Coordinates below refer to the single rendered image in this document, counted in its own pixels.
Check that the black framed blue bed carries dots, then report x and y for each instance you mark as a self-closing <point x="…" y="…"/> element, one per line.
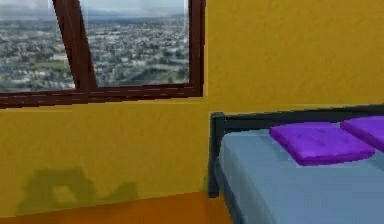
<point x="283" y="186"/>

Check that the brown framed window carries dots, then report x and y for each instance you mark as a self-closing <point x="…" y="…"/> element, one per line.
<point x="80" y="50"/>

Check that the purple pillow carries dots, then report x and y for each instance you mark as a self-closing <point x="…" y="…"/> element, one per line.
<point x="366" y="130"/>
<point x="320" y="143"/>

